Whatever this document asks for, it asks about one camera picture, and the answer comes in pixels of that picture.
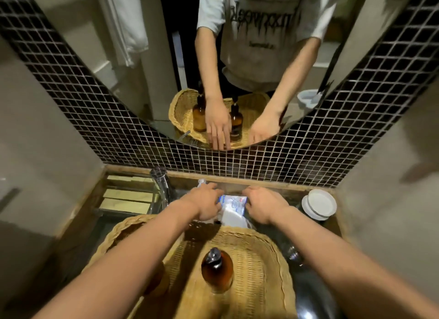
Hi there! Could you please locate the person's left hand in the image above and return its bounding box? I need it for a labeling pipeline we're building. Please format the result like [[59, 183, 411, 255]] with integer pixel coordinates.
[[178, 182, 225, 222]]

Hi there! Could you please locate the person's right hand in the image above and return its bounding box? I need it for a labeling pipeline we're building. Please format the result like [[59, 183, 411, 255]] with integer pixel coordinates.
[[241, 186, 291, 226]]

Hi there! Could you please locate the white blue sachet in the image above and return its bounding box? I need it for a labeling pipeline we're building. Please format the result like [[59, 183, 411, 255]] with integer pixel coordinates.
[[217, 194, 251, 229]]

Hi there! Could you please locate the long beige box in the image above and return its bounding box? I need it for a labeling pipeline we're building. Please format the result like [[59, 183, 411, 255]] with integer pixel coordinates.
[[99, 198, 152, 215], [102, 189, 155, 203]]

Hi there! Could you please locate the person's left forearm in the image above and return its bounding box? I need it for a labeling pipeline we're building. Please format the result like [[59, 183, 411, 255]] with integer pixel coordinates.
[[32, 200, 201, 319]]

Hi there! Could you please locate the person's right forearm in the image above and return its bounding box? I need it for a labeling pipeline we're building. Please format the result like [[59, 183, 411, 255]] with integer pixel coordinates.
[[269, 205, 439, 319]]

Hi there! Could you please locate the white round cup lid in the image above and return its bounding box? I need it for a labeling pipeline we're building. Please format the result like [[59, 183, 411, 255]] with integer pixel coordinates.
[[301, 195, 329, 222], [307, 189, 338, 217]]

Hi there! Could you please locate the chrome sink faucet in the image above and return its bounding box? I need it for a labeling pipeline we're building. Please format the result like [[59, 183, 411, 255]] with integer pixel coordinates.
[[149, 166, 173, 214]]

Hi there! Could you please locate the glass tumbler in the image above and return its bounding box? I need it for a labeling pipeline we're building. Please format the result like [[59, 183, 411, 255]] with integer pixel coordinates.
[[276, 234, 306, 266]]

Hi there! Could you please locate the woven wicker basket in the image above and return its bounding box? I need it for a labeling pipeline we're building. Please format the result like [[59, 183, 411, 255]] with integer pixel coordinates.
[[82, 214, 298, 319]]

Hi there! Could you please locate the wall mirror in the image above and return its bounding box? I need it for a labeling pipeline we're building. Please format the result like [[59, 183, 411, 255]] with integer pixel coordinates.
[[24, 0, 423, 152]]

